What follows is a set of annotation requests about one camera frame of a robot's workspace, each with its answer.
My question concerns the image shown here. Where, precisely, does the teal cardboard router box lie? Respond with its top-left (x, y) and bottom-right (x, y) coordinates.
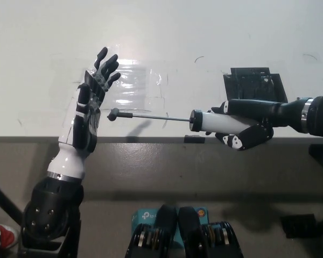
top-left (131, 206), bottom-right (208, 249)

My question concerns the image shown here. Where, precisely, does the red and white shoe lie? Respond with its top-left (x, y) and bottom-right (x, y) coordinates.
top-left (0, 223), bottom-right (19, 250)

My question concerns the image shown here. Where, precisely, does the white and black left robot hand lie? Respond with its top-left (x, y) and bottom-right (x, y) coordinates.
top-left (47, 47), bottom-right (122, 180)

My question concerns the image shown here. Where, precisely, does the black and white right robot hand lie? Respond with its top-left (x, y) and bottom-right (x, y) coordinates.
top-left (211, 98), bottom-right (304, 152)

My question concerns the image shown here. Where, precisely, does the black tape patch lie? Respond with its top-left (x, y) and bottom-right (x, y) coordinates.
top-left (222, 67), bottom-right (288, 105)

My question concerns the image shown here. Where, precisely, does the small black tape piece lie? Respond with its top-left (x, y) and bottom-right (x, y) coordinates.
top-left (184, 135), bottom-right (205, 144)

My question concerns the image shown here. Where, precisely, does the small white air pump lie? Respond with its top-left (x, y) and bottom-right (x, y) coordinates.
top-left (107, 107), bottom-right (257, 135)

